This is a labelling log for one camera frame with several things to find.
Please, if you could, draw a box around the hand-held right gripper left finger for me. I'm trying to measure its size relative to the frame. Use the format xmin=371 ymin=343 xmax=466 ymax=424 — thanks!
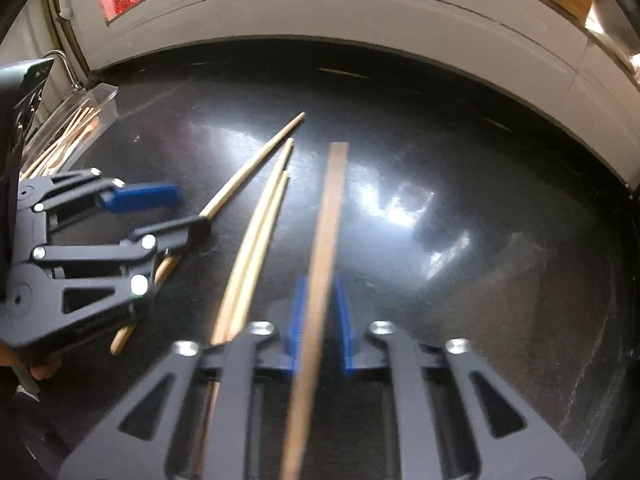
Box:
xmin=57 ymin=276 xmax=308 ymax=480

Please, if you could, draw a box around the person's left hand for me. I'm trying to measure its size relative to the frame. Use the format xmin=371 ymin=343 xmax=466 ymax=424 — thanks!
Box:
xmin=27 ymin=357 xmax=63 ymax=380

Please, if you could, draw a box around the metal faucet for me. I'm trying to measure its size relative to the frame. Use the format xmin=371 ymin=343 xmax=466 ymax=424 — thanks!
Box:
xmin=42 ymin=49 xmax=84 ymax=92

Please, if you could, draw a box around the dark wooden chopstick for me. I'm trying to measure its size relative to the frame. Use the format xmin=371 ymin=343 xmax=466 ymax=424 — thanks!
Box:
xmin=279 ymin=141 xmax=350 ymax=480

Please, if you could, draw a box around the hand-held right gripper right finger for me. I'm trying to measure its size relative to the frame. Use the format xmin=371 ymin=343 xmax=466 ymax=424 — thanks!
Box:
xmin=333 ymin=274 xmax=587 ymax=480

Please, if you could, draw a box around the clear plastic container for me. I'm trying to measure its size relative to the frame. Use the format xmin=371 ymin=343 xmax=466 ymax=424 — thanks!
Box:
xmin=20 ymin=84 xmax=120 ymax=181

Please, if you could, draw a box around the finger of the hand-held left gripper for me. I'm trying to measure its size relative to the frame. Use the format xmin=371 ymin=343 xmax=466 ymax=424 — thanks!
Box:
xmin=19 ymin=168 xmax=182 ymax=235
xmin=31 ymin=215 xmax=212 ymax=317

